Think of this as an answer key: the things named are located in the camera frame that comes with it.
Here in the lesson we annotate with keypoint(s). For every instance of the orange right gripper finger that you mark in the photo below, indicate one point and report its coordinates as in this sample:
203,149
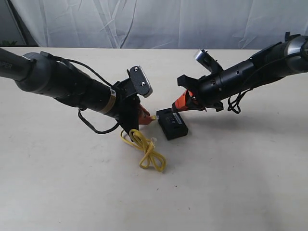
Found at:
187,102

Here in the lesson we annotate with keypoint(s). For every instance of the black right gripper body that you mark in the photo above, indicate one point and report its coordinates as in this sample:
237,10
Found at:
207,89

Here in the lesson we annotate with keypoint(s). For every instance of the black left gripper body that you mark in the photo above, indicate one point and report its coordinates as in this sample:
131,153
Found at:
126,108

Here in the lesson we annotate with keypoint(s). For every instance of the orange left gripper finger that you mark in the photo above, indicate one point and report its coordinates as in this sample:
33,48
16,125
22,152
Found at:
144,117

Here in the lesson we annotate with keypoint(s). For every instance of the black network switch box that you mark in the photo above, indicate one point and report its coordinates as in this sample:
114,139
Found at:
171,124

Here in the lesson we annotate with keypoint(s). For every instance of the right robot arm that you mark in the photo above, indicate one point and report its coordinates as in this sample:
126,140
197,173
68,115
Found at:
268,65

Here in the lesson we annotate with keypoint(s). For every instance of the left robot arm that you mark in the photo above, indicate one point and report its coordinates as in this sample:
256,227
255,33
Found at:
48,75

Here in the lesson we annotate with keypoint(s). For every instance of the white wrinkled backdrop cloth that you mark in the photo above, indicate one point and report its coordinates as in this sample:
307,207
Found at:
162,24

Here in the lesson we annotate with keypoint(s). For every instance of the green plant leaves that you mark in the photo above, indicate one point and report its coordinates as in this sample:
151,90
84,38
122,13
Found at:
7,43

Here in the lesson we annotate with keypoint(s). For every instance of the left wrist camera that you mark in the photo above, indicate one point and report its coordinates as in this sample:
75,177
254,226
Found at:
140,81

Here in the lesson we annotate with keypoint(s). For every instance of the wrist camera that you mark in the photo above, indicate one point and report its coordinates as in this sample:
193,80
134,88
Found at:
140,81
208,62

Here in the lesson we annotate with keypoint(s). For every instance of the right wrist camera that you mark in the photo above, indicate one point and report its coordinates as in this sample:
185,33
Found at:
208,62

